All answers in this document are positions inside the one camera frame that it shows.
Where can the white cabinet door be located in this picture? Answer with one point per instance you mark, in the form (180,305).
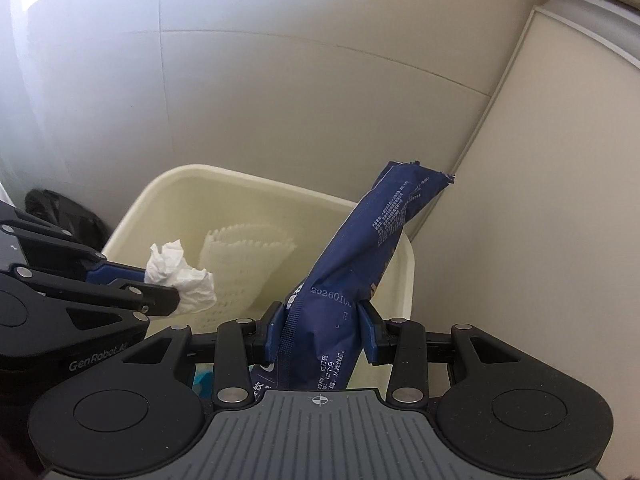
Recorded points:
(550,185)

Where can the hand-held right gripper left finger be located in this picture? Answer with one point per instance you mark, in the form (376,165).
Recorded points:
(272,332)

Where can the black plastic bag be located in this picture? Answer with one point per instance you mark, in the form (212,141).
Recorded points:
(65,210)

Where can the dark blue snack packet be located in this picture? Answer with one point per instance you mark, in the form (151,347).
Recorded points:
(350,260)

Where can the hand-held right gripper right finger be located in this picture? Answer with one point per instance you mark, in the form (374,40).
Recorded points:
(370,332)

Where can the cream plastic bin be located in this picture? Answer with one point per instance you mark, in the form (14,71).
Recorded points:
(150,200)

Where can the light blue packet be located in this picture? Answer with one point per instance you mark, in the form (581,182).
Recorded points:
(205,382)

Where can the white tissue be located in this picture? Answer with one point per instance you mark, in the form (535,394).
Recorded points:
(190,285)

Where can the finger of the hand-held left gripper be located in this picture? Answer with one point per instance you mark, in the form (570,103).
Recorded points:
(115,274)
(150,300)

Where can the large white foam net sleeve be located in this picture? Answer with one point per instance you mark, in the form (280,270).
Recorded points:
(240,260)

